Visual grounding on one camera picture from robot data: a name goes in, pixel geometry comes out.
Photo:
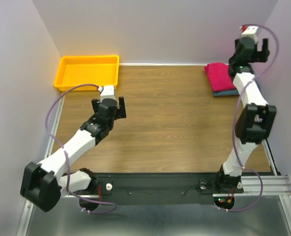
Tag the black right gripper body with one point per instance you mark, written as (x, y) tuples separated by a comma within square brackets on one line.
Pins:
[(253, 57)]

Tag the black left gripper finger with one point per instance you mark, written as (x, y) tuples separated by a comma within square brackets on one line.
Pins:
[(121, 109), (95, 104)]

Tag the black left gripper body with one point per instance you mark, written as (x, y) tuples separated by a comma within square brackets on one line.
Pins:
[(110, 124)]

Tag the pink t shirt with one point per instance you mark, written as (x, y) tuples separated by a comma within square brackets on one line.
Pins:
[(218, 77)]

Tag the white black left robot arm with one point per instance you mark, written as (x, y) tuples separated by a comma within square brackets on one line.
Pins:
[(45, 182)]

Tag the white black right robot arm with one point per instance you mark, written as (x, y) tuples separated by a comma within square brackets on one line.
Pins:
[(254, 123)]

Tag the folded teal t shirt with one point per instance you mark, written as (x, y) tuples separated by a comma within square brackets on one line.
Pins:
[(231, 92)]

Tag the yellow plastic tray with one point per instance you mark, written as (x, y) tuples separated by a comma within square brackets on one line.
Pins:
[(77, 70)]

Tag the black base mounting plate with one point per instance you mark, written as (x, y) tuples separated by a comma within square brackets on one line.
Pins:
[(158, 188)]

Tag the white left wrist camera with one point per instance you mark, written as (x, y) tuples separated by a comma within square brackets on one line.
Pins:
[(107, 92)]

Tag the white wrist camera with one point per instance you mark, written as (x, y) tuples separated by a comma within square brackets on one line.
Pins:
[(250, 31), (107, 92)]

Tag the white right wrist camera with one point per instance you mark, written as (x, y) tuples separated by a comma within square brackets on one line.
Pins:
[(250, 31)]

